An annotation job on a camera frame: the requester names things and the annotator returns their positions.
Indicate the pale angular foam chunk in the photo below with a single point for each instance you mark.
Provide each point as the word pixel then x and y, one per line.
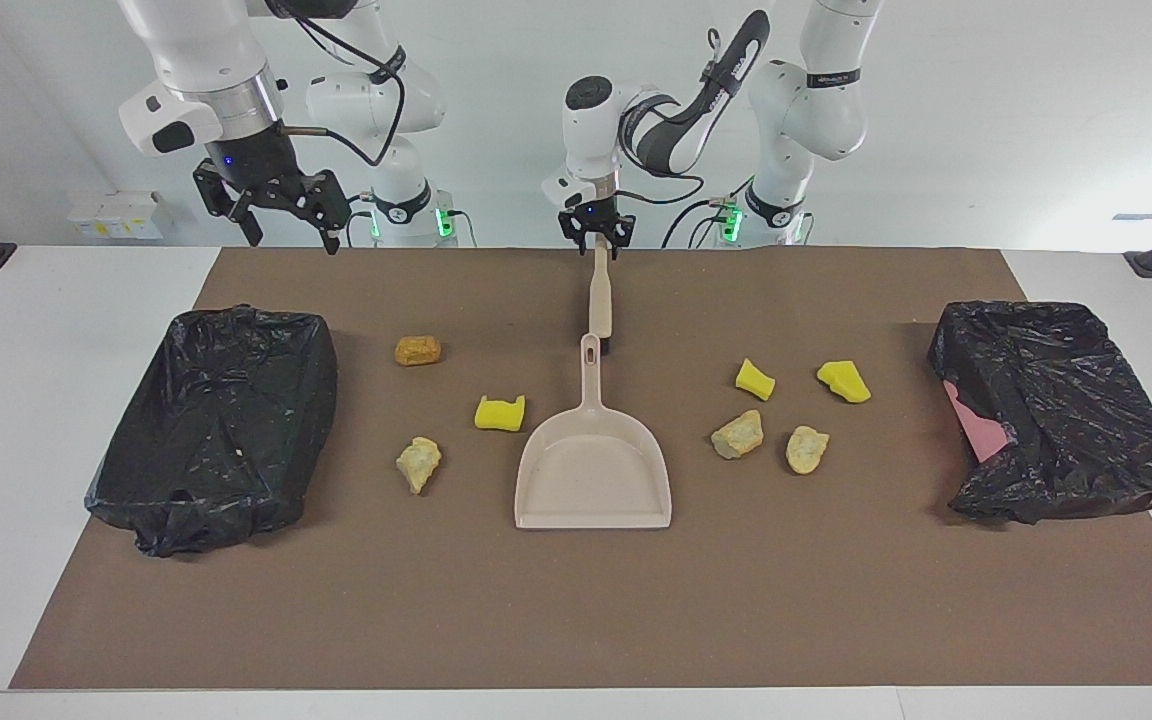
pixel 738 434

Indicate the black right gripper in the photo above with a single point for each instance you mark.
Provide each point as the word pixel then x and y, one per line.
pixel 266 170

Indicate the yellow wedge sponge piece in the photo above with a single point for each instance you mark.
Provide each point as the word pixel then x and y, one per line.
pixel 754 379

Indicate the pale pointed foam chunk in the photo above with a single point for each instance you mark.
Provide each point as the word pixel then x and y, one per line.
pixel 419 463

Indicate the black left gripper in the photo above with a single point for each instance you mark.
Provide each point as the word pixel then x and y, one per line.
pixel 596 215

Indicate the beige plastic dustpan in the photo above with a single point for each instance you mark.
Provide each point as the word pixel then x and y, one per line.
pixel 591 470

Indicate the black bag lined pink bin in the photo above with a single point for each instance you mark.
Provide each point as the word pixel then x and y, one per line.
pixel 1066 400

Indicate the white wall socket box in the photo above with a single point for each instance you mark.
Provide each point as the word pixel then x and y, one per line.
pixel 121 215

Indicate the pale rounded foam chunk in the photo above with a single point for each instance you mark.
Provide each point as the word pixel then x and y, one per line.
pixel 806 450

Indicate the yellow curved sponge piece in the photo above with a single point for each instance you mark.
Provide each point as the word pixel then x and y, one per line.
pixel 844 381

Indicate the brown table mat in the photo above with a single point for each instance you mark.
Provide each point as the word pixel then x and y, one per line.
pixel 576 600

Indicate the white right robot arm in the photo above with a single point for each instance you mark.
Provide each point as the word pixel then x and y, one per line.
pixel 206 50

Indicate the yellow notched sponge piece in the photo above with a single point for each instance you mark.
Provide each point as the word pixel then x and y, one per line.
pixel 499 413

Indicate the brown foam chunk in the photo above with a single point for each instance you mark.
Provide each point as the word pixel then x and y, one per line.
pixel 418 350

